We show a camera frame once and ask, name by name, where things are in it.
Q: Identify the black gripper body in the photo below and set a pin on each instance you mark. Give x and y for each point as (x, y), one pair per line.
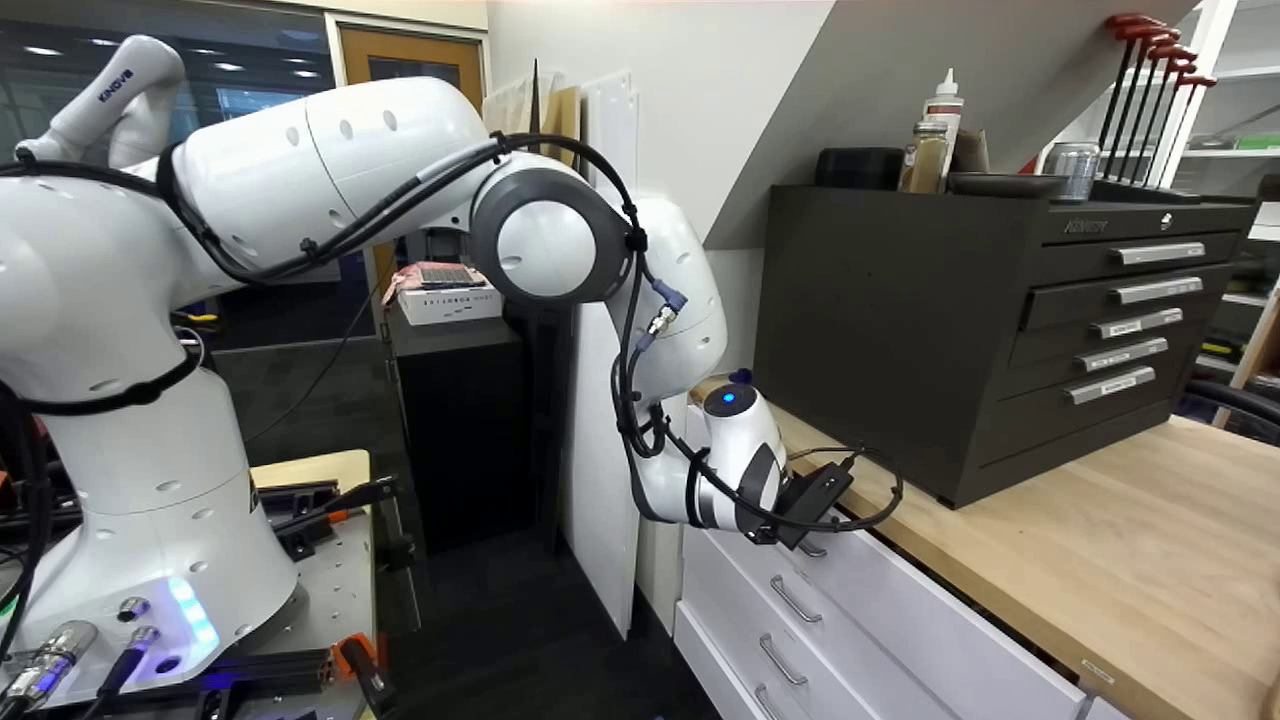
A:
(811, 496)

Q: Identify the white topmost cabinet drawer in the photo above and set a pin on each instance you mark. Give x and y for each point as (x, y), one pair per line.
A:
(902, 641)

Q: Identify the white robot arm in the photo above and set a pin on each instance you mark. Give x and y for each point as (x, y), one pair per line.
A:
(109, 231)

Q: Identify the white leaning board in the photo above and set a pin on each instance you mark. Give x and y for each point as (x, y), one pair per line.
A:
(598, 500)

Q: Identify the black metal tool chest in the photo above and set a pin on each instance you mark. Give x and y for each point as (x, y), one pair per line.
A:
(973, 340)

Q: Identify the brown glue bottle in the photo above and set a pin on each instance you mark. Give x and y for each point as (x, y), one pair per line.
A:
(924, 158)

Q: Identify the white cabinet with wood top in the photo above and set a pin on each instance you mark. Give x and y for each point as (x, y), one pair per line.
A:
(1147, 569)

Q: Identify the white glue bottle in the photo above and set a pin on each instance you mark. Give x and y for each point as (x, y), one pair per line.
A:
(945, 107)

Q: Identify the pink white box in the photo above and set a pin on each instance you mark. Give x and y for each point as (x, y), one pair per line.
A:
(437, 294)

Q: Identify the metal can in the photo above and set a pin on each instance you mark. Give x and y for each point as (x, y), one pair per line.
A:
(1072, 165)

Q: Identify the black pedestal cabinet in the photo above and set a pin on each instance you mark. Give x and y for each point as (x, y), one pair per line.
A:
(471, 429)

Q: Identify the orange handled tool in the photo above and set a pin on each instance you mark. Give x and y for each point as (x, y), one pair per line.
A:
(367, 670)

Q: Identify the red handled clamps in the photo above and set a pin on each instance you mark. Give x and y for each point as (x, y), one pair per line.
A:
(1155, 69)

